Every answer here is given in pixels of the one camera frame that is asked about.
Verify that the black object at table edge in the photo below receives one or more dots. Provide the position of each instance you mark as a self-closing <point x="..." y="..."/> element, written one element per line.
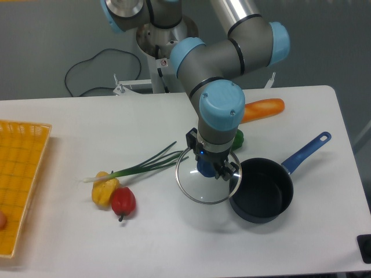
<point x="364" y="244"/>

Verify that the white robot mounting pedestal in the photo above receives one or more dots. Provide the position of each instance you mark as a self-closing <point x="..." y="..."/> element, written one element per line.
<point x="156" y="37"/>

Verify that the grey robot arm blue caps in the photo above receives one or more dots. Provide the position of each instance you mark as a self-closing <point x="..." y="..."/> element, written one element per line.
<point x="206" y="72"/>

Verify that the green onion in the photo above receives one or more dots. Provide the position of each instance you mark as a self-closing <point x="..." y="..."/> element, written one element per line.
<point x="160" y="160"/>

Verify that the yellow bell pepper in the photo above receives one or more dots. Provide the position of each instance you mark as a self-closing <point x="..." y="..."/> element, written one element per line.
<point x="102" y="191"/>

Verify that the orange bread loaf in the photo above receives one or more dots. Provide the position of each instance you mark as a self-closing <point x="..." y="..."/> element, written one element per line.
<point x="263" y="109"/>

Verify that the yellow woven basket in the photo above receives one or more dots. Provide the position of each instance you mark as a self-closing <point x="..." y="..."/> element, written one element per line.
<point x="23" y="145"/>

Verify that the dark blue saucepan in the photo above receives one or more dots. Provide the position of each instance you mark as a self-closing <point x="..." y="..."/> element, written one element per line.
<point x="266" y="188"/>

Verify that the green bell pepper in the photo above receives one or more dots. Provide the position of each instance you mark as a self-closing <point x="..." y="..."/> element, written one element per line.
<point x="238" y="140"/>

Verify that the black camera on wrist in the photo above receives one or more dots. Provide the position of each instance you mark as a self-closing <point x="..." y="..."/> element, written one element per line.
<point x="191" y="139"/>

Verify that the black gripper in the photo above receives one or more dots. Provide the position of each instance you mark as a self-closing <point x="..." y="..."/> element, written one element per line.
<point x="223" y="168"/>

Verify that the glass lid blue knob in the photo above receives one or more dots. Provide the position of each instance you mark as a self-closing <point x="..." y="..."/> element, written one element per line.
<point x="200" y="185"/>

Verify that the red bell pepper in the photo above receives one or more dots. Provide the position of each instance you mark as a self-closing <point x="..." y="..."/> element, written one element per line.
<point x="123" y="202"/>

